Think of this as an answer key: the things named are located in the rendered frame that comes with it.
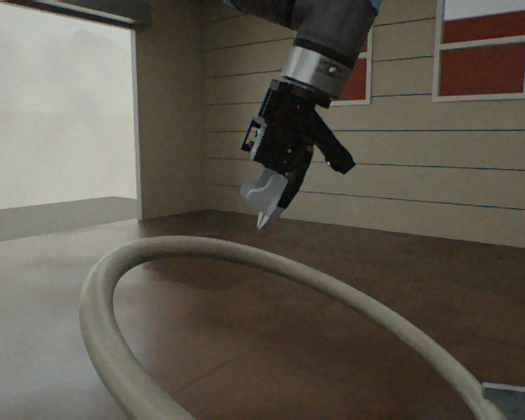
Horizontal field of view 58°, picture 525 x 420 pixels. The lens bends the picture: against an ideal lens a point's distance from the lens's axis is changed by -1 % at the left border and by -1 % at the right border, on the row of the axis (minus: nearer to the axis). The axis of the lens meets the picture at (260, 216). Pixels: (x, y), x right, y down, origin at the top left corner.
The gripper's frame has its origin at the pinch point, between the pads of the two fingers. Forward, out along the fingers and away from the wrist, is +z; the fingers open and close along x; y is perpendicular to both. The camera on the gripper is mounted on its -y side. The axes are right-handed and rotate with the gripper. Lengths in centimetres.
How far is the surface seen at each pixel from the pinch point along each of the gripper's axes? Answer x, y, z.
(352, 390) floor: -125, -147, 113
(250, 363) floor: -172, -107, 138
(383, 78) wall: -571, -342, -105
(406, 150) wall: -520, -396, -24
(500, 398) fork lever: 30.4, -22.1, 3.8
